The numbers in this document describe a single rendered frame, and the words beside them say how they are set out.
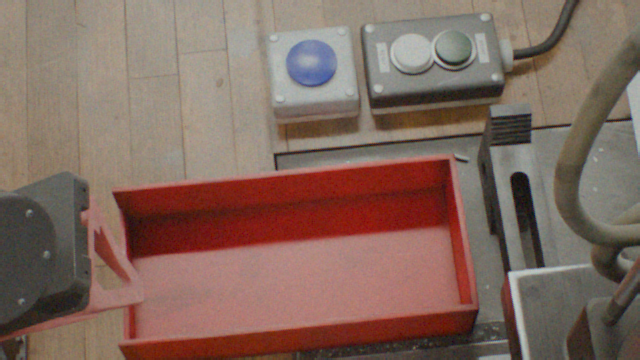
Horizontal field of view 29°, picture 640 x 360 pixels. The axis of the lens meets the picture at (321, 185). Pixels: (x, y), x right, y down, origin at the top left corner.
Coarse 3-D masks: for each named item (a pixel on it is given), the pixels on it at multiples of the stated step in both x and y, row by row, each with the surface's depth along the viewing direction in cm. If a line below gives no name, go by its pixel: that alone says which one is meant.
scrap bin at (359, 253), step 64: (128, 192) 88; (192, 192) 90; (256, 192) 91; (320, 192) 92; (384, 192) 93; (448, 192) 91; (128, 256) 90; (192, 256) 92; (256, 256) 92; (320, 256) 92; (384, 256) 92; (448, 256) 92; (128, 320) 88; (192, 320) 90; (256, 320) 90; (320, 320) 84; (384, 320) 84; (448, 320) 86
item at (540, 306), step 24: (576, 264) 66; (504, 288) 68; (528, 288) 66; (552, 288) 66; (576, 288) 66; (600, 288) 66; (504, 312) 69; (528, 312) 65; (552, 312) 65; (576, 312) 65; (528, 336) 65; (552, 336) 65
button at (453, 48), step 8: (448, 32) 96; (456, 32) 96; (440, 40) 95; (448, 40) 95; (456, 40) 95; (464, 40) 95; (440, 48) 95; (448, 48) 95; (456, 48) 95; (464, 48) 95; (472, 48) 95; (440, 56) 95; (448, 56) 95; (456, 56) 95; (464, 56) 95; (448, 64) 95; (456, 64) 95
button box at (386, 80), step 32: (576, 0) 100; (384, 32) 97; (416, 32) 97; (480, 32) 97; (384, 64) 95; (480, 64) 95; (512, 64) 97; (384, 96) 95; (416, 96) 95; (448, 96) 95; (480, 96) 96
